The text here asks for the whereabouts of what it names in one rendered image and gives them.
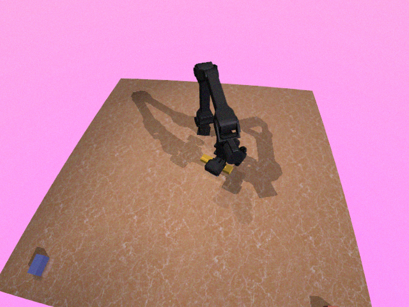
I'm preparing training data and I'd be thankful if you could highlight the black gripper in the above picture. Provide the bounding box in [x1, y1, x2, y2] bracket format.
[204, 139, 240, 176]

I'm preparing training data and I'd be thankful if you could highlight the blue rectangular block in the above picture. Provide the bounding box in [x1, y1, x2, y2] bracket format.
[27, 254, 49, 276]

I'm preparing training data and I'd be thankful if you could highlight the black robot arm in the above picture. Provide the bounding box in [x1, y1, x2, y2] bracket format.
[193, 61, 247, 166]

